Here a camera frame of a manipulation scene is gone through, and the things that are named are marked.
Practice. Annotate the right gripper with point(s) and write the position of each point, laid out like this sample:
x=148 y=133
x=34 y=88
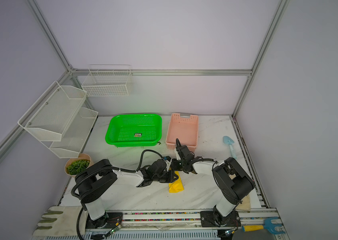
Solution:
x=174 y=167

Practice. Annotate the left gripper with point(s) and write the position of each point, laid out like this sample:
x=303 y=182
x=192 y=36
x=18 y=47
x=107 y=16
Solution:
x=171 y=179

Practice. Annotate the yellow paper napkin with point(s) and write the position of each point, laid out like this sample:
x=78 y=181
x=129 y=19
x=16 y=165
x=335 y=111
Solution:
x=177 y=185

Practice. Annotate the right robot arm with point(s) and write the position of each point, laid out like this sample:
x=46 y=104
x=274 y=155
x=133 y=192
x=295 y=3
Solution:
x=229 y=176

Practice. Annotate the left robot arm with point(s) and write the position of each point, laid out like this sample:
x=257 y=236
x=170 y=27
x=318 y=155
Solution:
x=93 y=182

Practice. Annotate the pink plastic basket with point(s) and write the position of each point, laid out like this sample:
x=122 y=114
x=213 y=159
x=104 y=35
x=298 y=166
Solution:
x=185 y=129

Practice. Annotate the light blue garden trowel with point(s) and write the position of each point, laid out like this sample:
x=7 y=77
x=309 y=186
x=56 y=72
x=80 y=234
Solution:
x=230 y=142

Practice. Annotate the green plastic basket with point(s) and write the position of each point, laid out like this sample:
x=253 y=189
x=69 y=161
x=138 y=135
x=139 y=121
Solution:
x=134 y=130

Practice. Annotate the beige work glove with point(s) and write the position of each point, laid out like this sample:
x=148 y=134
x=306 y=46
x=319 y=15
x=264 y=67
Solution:
x=245 y=204

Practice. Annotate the potted green succulent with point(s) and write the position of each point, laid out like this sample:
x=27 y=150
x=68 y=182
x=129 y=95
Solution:
x=77 y=165

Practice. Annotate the blue yellow hand rake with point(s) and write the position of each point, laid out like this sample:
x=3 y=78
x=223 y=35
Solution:
x=272 y=228

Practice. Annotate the green-striped white glove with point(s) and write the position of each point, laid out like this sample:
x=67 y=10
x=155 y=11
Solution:
x=61 y=222

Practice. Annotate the white mesh two-tier shelf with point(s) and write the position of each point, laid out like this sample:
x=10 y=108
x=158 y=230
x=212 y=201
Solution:
x=60 y=121

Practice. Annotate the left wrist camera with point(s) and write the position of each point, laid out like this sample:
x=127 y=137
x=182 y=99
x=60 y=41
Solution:
x=167 y=160

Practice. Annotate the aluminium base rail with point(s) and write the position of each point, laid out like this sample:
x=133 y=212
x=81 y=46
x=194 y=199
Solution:
x=168 y=225

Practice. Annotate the white wire basket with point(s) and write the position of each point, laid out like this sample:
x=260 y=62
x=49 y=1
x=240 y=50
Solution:
x=108 y=81

